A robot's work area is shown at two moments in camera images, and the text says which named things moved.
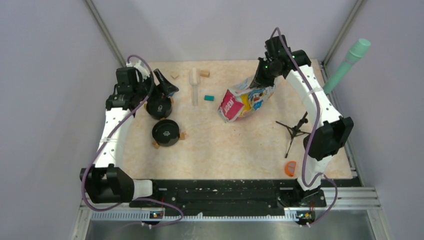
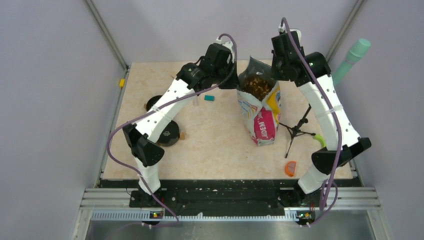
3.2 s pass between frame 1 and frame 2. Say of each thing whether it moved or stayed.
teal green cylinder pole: stayed
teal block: stayed
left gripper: moved
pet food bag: moved
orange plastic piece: stayed
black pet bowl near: stayed
